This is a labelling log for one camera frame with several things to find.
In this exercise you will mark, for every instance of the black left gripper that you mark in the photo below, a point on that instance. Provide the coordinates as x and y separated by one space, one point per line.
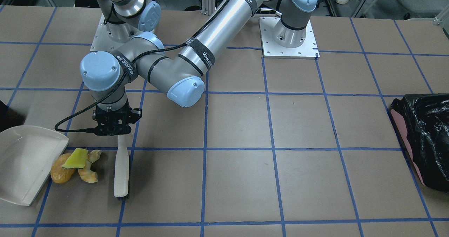
135 115

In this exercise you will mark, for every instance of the white hand brush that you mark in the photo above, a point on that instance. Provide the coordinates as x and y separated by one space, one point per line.
121 169

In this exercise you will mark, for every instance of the beige plastic dustpan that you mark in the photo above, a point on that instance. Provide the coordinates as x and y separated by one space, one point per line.
26 157

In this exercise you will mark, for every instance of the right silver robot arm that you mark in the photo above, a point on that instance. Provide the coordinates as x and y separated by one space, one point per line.
124 19

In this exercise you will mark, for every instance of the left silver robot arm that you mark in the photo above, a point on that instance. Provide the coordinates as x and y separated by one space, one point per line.
143 55

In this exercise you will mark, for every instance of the black lined trash bin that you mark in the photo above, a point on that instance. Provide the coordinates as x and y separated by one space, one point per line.
422 121

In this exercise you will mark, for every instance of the yellow sponge piece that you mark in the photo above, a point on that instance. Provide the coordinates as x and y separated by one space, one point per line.
77 160

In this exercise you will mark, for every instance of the apple core scrap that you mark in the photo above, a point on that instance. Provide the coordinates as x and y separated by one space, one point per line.
86 173

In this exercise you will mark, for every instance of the orange peel piece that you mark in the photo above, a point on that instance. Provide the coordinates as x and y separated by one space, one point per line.
61 175

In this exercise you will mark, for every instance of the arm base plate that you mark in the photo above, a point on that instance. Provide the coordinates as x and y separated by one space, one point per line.
282 43
101 37

